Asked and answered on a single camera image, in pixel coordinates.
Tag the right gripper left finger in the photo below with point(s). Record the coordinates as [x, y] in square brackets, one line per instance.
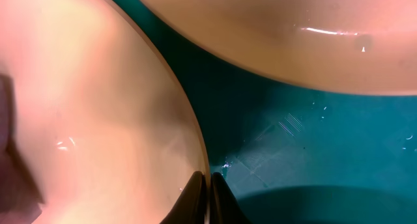
[190, 207]

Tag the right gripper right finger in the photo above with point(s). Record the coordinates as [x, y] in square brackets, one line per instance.
[224, 208]

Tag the yellow-green plate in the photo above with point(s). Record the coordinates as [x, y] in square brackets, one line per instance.
[100, 119]
[350, 46]

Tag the teal plastic tray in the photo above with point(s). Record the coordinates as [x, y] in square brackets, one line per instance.
[262, 134]

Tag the light blue plate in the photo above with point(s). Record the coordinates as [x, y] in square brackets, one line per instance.
[328, 204]

